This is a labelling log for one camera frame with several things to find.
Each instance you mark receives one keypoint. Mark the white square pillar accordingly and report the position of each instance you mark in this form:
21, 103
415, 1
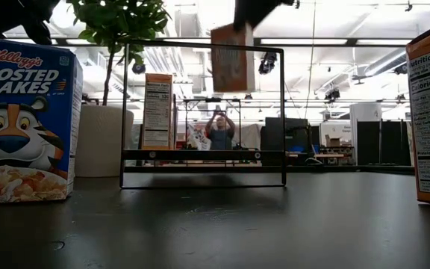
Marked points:
364, 112

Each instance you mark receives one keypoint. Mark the black partition panels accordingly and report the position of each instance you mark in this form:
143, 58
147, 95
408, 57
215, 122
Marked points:
386, 143

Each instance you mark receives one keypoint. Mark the cardboard box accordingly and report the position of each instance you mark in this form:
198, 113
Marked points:
333, 142

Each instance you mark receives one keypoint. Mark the white ribbed plant pot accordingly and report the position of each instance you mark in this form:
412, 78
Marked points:
101, 142

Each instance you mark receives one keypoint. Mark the black table mat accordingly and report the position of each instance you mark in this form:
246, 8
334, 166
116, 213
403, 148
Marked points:
215, 231

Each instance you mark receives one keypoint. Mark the black cabinet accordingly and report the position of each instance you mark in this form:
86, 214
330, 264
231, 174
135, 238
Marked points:
282, 138

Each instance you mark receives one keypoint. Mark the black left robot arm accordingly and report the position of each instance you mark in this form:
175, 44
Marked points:
6, 15

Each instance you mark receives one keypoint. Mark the silver ceiling duct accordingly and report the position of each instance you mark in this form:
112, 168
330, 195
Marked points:
384, 62

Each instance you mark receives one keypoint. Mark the person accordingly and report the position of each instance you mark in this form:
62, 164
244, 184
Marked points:
220, 138

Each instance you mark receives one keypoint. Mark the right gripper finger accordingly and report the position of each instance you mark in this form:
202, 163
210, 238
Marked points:
243, 20

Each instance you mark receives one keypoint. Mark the green leafy plant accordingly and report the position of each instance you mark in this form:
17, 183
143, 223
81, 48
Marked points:
118, 22

